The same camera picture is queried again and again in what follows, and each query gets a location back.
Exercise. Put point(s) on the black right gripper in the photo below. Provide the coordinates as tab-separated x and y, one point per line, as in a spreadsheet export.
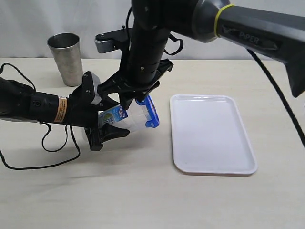
132	84

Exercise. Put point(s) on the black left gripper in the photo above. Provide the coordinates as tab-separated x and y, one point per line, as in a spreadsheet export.
85	114

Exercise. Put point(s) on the clear plastic container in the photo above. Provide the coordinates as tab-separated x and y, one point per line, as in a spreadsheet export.
133	119

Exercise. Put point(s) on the blue container lid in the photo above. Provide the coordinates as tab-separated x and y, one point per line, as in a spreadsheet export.
152	119

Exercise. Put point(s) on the stainless steel cup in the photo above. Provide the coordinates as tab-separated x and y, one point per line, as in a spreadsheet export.
65	48

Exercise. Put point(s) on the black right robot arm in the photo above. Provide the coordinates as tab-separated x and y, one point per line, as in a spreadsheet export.
275	35

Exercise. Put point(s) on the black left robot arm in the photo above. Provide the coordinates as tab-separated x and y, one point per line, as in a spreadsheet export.
20	102

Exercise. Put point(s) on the white plastic tray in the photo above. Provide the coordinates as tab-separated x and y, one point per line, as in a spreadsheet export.
209	137

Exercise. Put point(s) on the white backdrop curtain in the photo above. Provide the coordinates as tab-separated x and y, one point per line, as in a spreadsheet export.
26	25

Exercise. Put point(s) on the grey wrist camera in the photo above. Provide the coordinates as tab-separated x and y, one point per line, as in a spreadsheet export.
96	81
104	45

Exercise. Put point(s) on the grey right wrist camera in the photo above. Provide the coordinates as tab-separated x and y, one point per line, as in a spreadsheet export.
104	45

